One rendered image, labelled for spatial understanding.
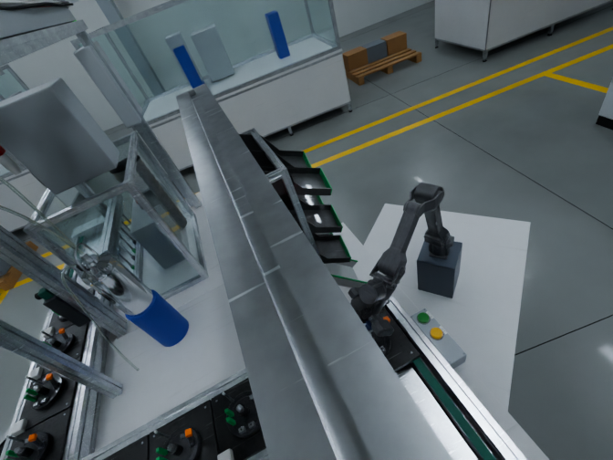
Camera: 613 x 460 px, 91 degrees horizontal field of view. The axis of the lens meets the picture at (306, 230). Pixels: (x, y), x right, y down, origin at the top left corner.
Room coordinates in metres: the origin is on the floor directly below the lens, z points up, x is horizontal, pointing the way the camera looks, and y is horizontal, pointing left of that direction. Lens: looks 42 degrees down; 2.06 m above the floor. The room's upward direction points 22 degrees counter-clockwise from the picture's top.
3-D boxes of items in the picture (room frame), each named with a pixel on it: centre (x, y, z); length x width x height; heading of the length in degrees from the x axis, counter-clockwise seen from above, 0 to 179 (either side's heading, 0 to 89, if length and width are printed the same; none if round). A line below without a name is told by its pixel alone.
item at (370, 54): (5.80, -2.42, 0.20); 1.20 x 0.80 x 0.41; 91
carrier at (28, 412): (0.84, 1.33, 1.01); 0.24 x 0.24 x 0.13; 9
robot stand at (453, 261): (0.71, -0.46, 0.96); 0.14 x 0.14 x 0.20; 46
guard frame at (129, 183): (1.58, 0.90, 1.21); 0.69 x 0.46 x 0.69; 9
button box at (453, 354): (0.46, -0.29, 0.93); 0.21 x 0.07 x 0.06; 9
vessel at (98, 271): (0.99, 0.81, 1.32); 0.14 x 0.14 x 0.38
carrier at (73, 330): (1.08, 1.37, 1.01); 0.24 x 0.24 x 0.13; 9
